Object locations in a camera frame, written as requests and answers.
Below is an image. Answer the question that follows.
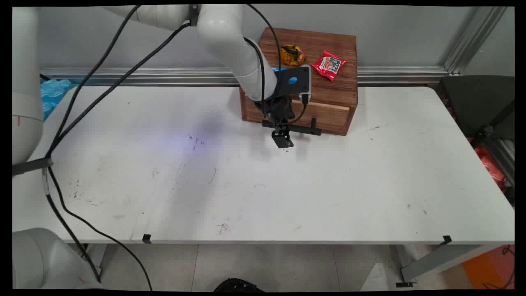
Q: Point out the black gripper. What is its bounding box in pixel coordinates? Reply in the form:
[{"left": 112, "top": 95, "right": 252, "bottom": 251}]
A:
[{"left": 255, "top": 95, "right": 296, "bottom": 149}]

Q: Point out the light wooden drawer black handle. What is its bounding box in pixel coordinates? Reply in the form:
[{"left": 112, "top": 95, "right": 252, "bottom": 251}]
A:
[{"left": 245, "top": 91, "right": 352, "bottom": 137}]

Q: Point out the dark wooden cabinet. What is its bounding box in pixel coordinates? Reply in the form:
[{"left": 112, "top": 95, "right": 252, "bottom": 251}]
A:
[{"left": 240, "top": 27, "right": 358, "bottom": 136}]

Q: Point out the yellow snack packet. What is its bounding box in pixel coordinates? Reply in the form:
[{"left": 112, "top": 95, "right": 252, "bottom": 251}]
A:
[{"left": 280, "top": 44, "right": 306, "bottom": 67}]

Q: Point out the red snack packet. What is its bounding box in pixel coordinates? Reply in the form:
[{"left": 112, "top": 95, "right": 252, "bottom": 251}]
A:
[{"left": 311, "top": 50, "right": 349, "bottom": 81}]

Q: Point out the black round floor object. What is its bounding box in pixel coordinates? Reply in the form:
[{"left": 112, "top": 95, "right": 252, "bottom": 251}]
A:
[{"left": 213, "top": 278, "right": 266, "bottom": 293}]

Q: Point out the grey slanted table leg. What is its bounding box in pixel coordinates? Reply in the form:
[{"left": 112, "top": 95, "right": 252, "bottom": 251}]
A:
[{"left": 388, "top": 244, "right": 501, "bottom": 285}]

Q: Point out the red plastic bag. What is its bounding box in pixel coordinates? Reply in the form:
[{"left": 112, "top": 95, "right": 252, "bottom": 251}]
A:
[{"left": 474, "top": 146, "right": 509, "bottom": 194}]

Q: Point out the white upright table leg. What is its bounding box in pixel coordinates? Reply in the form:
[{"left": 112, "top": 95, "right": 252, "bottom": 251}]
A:
[{"left": 81, "top": 243, "right": 108, "bottom": 281}]

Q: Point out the orange floor mat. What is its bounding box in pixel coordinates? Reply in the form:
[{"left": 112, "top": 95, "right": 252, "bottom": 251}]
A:
[{"left": 462, "top": 245, "right": 515, "bottom": 290}]

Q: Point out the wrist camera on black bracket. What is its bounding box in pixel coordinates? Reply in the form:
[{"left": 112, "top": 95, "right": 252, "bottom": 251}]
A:
[{"left": 275, "top": 65, "right": 312, "bottom": 104}]

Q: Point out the horizontal aluminium rail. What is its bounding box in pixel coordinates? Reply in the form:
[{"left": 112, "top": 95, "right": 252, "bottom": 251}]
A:
[{"left": 40, "top": 67, "right": 449, "bottom": 87}]

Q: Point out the black velcro strap with print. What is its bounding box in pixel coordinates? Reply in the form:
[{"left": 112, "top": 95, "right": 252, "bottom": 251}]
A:
[{"left": 189, "top": 4, "right": 202, "bottom": 28}]

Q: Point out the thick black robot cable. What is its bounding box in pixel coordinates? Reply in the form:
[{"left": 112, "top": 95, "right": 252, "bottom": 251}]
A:
[
  {"left": 43, "top": 5, "right": 153, "bottom": 291},
  {"left": 44, "top": 21, "right": 193, "bottom": 284}
]

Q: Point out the slanted aluminium post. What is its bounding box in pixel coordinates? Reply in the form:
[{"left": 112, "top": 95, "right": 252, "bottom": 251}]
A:
[{"left": 442, "top": 6, "right": 509, "bottom": 76}]

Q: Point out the aluminium frame beam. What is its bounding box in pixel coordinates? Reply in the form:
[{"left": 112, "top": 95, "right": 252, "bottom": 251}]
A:
[{"left": 485, "top": 137, "right": 515, "bottom": 186}]

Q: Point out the plain black velcro strap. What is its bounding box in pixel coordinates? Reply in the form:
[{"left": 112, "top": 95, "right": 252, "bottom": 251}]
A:
[{"left": 12, "top": 158, "right": 54, "bottom": 177}]

